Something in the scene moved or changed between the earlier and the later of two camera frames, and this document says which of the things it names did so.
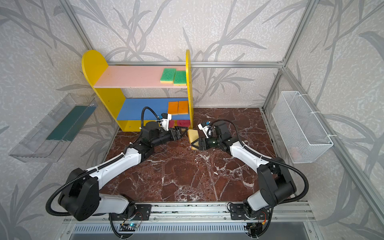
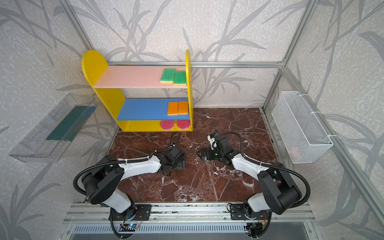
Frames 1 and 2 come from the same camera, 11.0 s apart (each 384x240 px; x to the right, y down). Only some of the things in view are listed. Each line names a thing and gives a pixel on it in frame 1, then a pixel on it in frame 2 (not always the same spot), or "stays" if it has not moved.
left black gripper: (175, 134) to (179, 160)
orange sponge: (183, 107) stays
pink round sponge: (183, 123) stays
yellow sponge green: (180, 78) stays
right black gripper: (202, 142) to (208, 153)
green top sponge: (168, 75) stays
